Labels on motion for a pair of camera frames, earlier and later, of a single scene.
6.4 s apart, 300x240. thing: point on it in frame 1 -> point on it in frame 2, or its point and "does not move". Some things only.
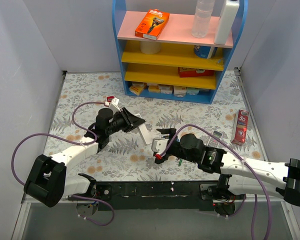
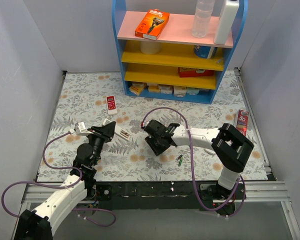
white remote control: [144, 132] -> [122, 132]
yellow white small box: [154, 88] does not move
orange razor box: [152, 24] does not move
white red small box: [179, 91] does not move
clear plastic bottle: [202, 18] does not move
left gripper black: [125, 120] -> [100, 133]
